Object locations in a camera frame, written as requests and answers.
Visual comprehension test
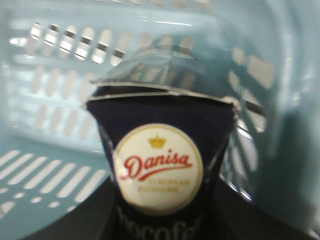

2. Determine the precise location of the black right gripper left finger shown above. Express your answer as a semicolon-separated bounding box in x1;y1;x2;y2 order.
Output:
14;177;115;240

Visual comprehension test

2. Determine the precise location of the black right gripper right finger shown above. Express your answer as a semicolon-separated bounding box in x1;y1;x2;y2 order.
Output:
204;178;318;240

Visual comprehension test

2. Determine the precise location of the blue Danisa cookie box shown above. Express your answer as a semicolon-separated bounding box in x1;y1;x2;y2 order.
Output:
85;45;241;240

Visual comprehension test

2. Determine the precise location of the light blue plastic basket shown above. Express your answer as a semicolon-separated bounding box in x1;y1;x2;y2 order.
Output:
0;0;320;240

